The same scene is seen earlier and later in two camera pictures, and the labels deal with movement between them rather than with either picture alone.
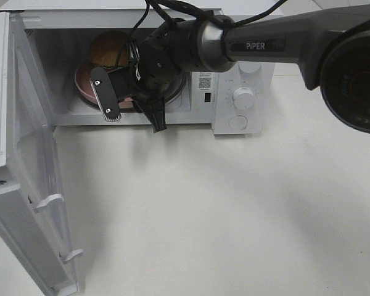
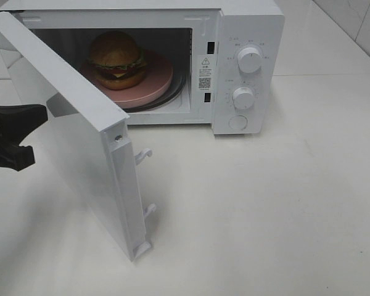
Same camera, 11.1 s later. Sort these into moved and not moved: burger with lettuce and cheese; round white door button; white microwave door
Moved: white microwave door
Not moved: round white door button; burger with lettuce and cheese
